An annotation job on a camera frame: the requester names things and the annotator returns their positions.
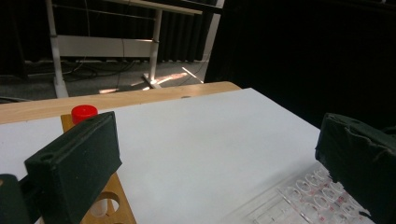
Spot black floor cables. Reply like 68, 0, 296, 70
60, 59, 138, 83

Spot red bottle cap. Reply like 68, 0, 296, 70
70, 104, 99, 126

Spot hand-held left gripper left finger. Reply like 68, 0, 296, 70
24, 110, 123, 224

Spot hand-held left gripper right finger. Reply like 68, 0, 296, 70
314, 112, 396, 224

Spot clear plastic test tube rack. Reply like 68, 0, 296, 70
218, 161, 372, 224

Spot white table board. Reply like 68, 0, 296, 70
0, 87, 326, 224

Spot wooden test tube rack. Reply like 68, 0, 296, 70
60, 113, 138, 224

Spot white desk frame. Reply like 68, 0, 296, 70
44, 0, 226, 99

